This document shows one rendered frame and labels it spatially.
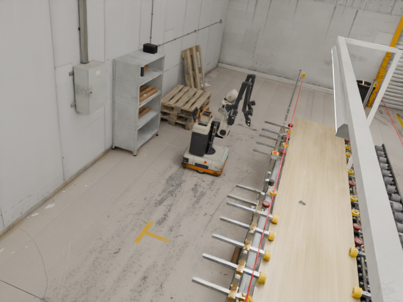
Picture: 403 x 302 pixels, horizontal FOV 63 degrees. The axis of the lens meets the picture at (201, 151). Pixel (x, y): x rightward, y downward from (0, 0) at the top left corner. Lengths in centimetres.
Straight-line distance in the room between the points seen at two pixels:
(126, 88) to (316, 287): 374
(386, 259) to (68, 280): 332
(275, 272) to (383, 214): 193
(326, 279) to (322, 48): 847
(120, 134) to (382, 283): 504
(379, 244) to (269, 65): 1015
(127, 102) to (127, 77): 39
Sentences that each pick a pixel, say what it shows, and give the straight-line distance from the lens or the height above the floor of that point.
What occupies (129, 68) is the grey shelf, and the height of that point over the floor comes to 148.
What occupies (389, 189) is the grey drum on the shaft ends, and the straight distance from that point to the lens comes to 485.
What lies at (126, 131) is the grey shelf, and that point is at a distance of 549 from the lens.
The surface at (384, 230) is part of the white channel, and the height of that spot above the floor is 246.
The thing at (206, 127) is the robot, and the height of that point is 81.
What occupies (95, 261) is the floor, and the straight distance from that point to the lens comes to 397.
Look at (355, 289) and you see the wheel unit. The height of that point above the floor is 98.
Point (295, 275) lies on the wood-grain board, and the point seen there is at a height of 90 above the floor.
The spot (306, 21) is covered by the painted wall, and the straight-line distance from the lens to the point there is 1065.
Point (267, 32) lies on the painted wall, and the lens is 1079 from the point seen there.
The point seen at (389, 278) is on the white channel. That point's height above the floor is 246.
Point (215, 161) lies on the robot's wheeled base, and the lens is 522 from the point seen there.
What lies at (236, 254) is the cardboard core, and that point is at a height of 8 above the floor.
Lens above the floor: 301
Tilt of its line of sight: 30 degrees down
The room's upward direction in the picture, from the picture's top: 10 degrees clockwise
